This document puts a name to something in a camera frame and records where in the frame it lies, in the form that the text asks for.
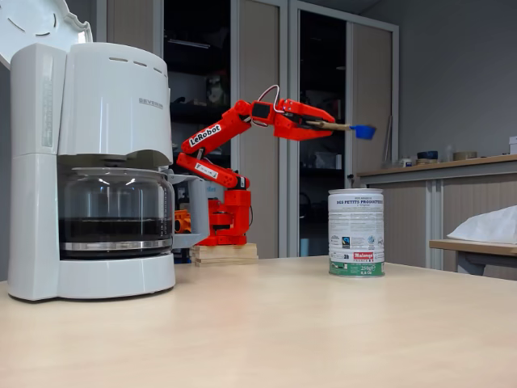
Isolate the blue wooden-handled scoop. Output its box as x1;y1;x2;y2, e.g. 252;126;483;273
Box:
305;120;377;141

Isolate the wooden robot base block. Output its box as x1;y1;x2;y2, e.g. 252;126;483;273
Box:
189;242;259;268

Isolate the white and green coffee tin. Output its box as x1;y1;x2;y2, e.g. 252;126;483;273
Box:
327;188;386;278

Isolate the white drip coffee maker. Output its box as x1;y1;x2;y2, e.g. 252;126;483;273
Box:
0;0;178;302

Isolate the grey cabinet with beige doors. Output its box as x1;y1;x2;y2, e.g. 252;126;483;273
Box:
288;0;401;259
96;0;290;259

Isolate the low grey cabinet wooden top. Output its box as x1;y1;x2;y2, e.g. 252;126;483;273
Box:
357;154;517;280

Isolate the wooden side table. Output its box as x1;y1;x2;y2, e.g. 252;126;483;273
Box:
428;238;517;280

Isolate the white plastic bag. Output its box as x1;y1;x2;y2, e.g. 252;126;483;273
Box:
447;205;517;245

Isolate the white red servo cable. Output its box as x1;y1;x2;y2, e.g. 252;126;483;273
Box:
252;84;282;127

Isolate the glass carafe with grey handle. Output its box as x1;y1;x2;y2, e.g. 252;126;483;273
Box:
58;166;211;259

